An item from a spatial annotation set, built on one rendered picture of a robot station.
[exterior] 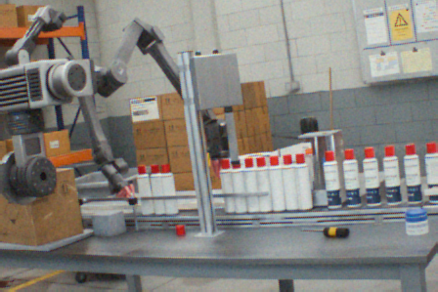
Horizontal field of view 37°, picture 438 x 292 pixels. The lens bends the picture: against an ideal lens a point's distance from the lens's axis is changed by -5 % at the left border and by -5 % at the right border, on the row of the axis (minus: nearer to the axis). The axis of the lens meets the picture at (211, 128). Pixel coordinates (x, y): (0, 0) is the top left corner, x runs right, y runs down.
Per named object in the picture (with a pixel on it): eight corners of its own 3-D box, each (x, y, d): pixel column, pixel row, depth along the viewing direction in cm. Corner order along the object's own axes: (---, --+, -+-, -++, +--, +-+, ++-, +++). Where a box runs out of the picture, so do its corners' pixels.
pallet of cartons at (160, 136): (286, 217, 679) (270, 79, 672) (254, 237, 606) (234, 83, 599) (184, 221, 735) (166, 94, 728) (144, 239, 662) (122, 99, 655)
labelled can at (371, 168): (383, 203, 230) (377, 146, 229) (379, 207, 226) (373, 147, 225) (370, 204, 233) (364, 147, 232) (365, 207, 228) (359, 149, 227)
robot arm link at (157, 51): (132, 42, 268) (150, 26, 262) (140, 39, 273) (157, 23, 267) (195, 130, 268) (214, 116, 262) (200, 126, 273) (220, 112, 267)
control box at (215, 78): (243, 104, 246) (237, 52, 245) (200, 109, 239) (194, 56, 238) (231, 104, 255) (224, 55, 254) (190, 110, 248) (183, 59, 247)
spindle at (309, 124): (328, 177, 306) (320, 114, 305) (321, 181, 298) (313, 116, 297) (310, 178, 311) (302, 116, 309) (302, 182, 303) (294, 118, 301)
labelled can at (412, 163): (424, 201, 223) (418, 143, 221) (420, 204, 218) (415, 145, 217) (410, 202, 225) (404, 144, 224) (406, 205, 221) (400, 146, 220)
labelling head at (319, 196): (350, 197, 250) (342, 130, 249) (338, 205, 239) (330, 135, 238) (316, 199, 257) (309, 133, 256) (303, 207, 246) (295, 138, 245)
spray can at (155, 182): (170, 212, 276) (163, 163, 275) (163, 215, 272) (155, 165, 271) (159, 213, 279) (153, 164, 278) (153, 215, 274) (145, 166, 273)
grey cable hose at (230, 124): (241, 163, 245) (234, 105, 243) (238, 165, 242) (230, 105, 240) (234, 164, 246) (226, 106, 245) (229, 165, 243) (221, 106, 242)
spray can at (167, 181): (181, 212, 273) (174, 162, 272) (174, 215, 269) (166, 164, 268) (170, 212, 276) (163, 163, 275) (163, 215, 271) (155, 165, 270)
